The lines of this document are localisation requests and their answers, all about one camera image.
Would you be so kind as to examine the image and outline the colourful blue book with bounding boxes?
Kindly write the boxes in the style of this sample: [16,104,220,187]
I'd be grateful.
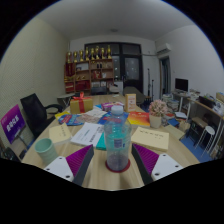
[58,114,84,127]
[98,111,129,126]

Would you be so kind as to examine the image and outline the black office chair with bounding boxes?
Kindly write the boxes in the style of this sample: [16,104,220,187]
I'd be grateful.
[19,93,64,139]

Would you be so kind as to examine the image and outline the white wall air conditioner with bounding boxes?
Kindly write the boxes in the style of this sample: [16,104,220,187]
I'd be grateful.
[155,42,173,56]

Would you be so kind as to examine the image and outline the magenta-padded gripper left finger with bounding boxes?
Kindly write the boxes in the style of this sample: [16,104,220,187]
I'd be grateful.
[43,144,96,187]

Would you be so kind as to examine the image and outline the black computer monitor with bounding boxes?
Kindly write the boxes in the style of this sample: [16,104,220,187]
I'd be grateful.
[174,77,189,93]

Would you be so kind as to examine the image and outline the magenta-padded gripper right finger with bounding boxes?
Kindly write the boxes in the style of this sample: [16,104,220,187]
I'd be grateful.
[130,143,185,186]

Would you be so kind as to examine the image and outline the pink flat box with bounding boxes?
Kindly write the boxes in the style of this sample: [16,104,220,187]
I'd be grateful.
[100,101,125,112]

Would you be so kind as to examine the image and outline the purple sign board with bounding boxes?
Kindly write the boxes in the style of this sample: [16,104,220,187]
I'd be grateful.
[0,104,27,144]

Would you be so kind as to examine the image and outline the orange red book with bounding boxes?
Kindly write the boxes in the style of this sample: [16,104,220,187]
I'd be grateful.
[127,111,152,128]

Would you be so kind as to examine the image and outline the teal book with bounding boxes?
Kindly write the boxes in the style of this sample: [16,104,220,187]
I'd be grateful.
[95,141,108,151]

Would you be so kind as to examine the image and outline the yellow folder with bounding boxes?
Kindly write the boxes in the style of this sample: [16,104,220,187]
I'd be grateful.
[54,110,71,119]

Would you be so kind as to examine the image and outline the yellow gift box red ribbon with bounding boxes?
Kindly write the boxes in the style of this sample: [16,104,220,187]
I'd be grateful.
[69,92,94,115]

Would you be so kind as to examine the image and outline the small round side table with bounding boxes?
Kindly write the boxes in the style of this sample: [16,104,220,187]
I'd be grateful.
[56,93,76,108]

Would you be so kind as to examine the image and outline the white round stool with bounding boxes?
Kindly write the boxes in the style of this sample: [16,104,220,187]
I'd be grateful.
[194,125,216,154]

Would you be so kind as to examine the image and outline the beige book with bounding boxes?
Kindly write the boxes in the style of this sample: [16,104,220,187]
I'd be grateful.
[130,125,170,153]
[48,123,73,146]

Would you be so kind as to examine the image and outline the wooden side desk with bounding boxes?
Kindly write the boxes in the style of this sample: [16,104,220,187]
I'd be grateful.
[172,90,224,129]

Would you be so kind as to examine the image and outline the pale green ribbed cup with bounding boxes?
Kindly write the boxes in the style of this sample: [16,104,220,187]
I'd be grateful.
[34,137,59,167]

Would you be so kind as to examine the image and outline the grey padded chair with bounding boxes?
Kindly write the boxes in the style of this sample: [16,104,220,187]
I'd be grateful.
[123,86,147,106]

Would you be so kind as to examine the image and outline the clear plastic water bottle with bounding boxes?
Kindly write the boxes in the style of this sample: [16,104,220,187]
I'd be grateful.
[103,105,133,173]

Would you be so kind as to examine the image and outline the white printed booklet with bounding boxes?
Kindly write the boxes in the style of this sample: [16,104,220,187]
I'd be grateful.
[70,122,106,148]

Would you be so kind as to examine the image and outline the flat round red coaster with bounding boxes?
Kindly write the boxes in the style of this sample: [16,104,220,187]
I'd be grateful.
[105,157,132,174]

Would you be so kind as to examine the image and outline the pink flowers in white pot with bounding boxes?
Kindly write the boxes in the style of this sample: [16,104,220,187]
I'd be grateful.
[148,99,169,129]

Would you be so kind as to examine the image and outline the small orange white carton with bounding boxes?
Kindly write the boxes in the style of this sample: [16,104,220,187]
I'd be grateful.
[124,93,138,113]

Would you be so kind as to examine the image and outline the wooden shelf unit with trophies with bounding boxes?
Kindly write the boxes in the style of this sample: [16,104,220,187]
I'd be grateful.
[63,45,115,94]

